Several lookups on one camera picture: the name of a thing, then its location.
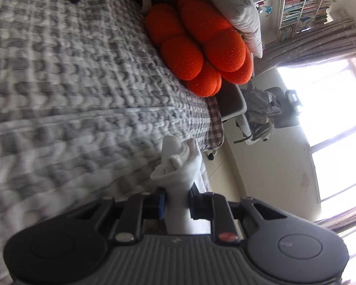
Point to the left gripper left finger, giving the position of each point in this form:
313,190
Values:
71,246

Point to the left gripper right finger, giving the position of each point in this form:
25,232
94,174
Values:
276,243

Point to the white sweatshirt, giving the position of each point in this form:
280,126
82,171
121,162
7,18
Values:
180,169

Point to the camouflage backpack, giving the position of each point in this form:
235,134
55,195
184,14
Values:
262,109

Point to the grey checked quilt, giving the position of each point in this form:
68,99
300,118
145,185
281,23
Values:
85,101

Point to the white office chair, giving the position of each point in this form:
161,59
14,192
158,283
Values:
291,110

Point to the beige curtain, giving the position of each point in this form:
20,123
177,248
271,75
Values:
330,42

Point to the red pumpkin plush cushion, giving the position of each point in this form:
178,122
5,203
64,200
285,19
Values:
199,45

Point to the white desk with bookshelf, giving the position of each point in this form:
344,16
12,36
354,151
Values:
297,19

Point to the white printed pillow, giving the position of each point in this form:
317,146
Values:
243,15

